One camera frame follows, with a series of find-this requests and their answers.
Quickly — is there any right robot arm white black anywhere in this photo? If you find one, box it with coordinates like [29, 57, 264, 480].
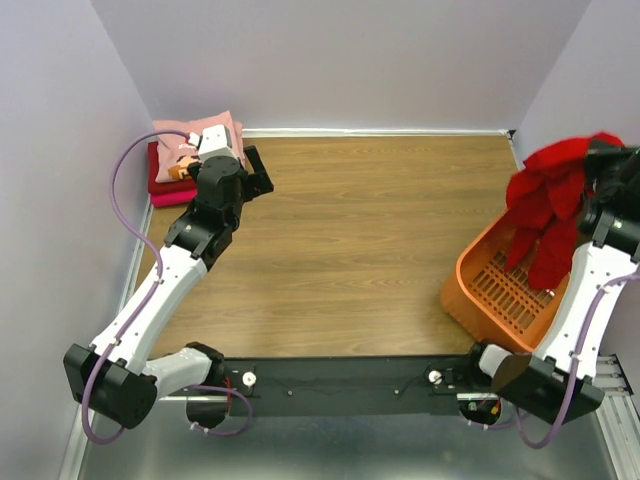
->
[476, 144, 639, 431]

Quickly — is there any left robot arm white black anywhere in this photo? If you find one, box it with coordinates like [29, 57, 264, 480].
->
[63, 145, 274, 429]

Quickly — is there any dark red folded t shirt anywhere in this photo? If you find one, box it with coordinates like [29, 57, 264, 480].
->
[146, 140, 199, 197]

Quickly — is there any pink folded printed t shirt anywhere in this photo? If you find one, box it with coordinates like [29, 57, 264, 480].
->
[152, 111, 244, 183]

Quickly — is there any magenta folded t shirt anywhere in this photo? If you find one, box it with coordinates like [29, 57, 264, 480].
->
[150, 189, 197, 208]

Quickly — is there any orange plastic laundry basket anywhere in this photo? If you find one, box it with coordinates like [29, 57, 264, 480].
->
[440, 214, 569, 353]

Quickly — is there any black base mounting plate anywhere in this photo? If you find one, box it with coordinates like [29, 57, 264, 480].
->
[225, 354, 496, 417]

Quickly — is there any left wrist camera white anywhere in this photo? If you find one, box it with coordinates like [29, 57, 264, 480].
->
[198, 124, 236, 163]

